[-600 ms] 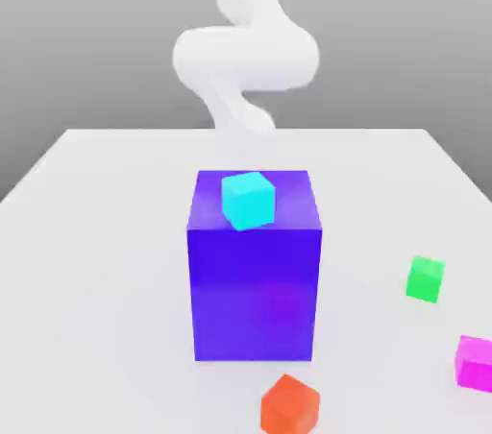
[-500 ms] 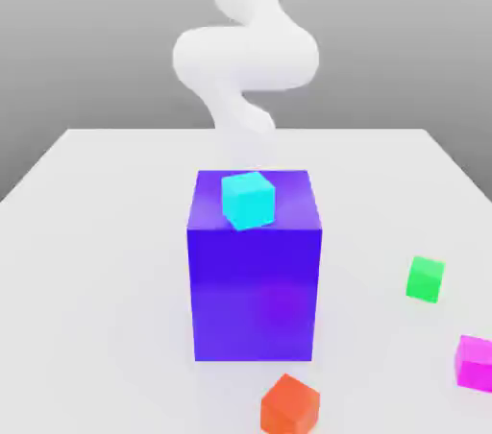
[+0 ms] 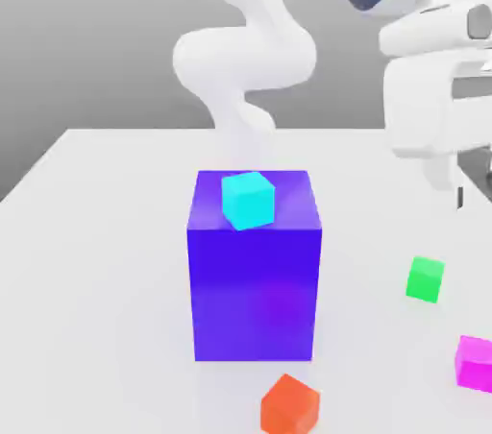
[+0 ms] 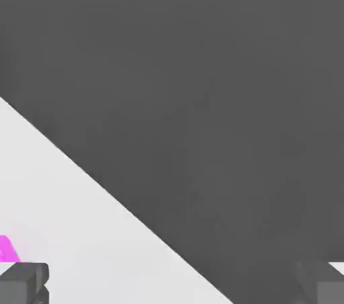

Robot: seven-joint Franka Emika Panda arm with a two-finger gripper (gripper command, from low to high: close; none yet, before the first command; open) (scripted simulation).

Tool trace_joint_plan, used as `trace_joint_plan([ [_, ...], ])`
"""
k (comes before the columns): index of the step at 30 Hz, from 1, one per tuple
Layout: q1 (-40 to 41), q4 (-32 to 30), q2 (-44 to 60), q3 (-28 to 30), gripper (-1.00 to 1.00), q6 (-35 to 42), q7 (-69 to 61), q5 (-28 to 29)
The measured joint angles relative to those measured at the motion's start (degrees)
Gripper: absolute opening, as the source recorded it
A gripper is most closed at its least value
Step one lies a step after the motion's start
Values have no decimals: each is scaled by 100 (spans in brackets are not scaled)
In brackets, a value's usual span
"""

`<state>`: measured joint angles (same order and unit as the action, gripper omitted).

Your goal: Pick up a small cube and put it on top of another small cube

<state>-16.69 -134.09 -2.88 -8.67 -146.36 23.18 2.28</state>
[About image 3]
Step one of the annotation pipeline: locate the small cyan cube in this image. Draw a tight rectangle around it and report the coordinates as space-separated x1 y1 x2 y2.
221 171 277 232

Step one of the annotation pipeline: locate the small orange cube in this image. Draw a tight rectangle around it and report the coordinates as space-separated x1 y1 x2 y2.
259 373 321 434

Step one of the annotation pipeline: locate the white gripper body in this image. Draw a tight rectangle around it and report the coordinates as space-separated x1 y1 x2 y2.
382 50 492 159

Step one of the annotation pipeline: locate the small magenta cube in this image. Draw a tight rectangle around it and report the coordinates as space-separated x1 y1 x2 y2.
454 334 492 394

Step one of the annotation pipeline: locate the small green cube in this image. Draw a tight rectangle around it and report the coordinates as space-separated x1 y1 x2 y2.
405 255 446 305

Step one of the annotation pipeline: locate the large purple box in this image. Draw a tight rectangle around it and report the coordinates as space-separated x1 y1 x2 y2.
185 169 323 363

